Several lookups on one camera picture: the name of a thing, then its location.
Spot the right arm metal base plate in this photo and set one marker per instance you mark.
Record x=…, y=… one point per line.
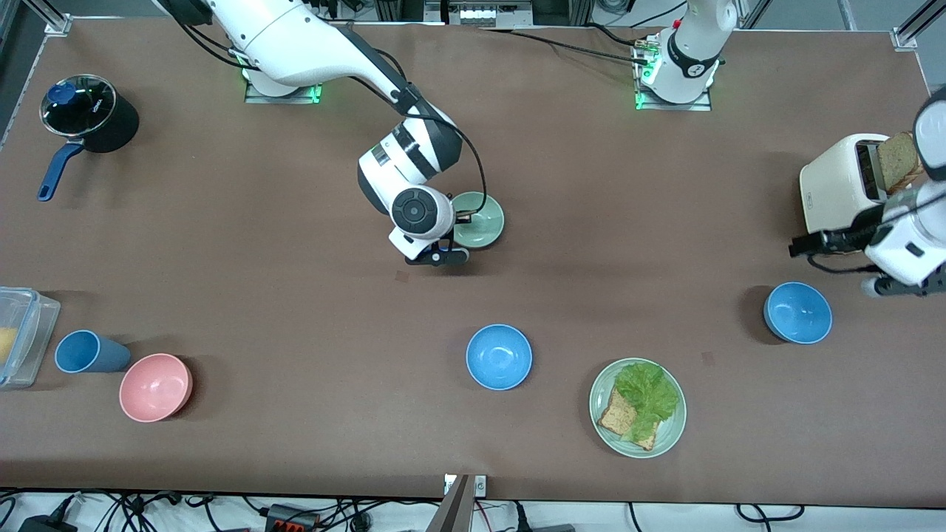
x=295, y=94

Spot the blue cup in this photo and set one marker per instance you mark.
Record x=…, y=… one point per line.
x=81, y=352

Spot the aluminium frame profile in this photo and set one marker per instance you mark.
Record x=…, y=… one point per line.
x=55, y=24
x=913, y=29

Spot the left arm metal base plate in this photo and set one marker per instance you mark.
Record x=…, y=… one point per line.
x=702, y=105

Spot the pink bowl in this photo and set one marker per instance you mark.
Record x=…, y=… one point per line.
x=154, y=388

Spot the black orange connector box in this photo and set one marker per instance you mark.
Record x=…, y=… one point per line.
x=292, y=519

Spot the light blue bowl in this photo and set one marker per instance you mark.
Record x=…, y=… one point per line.
x=499, y=357

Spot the small white bracket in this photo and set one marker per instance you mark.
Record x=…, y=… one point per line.
x=480, y=485

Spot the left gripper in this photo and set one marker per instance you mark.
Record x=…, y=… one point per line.
x=845, y=239

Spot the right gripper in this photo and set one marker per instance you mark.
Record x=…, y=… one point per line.
x=462, y=220

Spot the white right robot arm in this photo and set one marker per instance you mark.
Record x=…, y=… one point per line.
x=295, y=44

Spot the cream white toaster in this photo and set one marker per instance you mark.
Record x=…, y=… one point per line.
x=831, y=185

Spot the white power strip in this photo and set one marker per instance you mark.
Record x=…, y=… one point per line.
x=488, y=13

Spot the brown bread slice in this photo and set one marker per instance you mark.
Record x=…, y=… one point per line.
x=615, y=417

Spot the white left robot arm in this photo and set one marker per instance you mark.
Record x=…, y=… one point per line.
x=691, y=44

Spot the glass lid blue knob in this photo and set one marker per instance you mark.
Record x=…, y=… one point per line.
x=81, y=103

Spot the dark-rimmed blue bowl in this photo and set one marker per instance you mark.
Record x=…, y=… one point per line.
x=798, y=312

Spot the pale green bowl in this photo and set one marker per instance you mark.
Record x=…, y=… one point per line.
x=484, y=222

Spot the grey metal bar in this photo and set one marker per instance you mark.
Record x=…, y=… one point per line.
x=452, y=510

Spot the black power adapter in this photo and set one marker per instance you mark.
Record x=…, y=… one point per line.
x=44, y=524

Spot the clear plastic container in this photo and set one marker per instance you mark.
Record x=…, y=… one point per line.
x=33, y=325

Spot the brown toast slice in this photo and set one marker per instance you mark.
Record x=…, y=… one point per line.
x=898, y=159

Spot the yellow food item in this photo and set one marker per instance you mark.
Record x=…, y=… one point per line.
x=6, y=345

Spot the pale green plate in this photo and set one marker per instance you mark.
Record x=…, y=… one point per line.
x=669, y=436

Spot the green lettuce leaf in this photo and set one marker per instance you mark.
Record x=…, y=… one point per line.
x=650, y=391

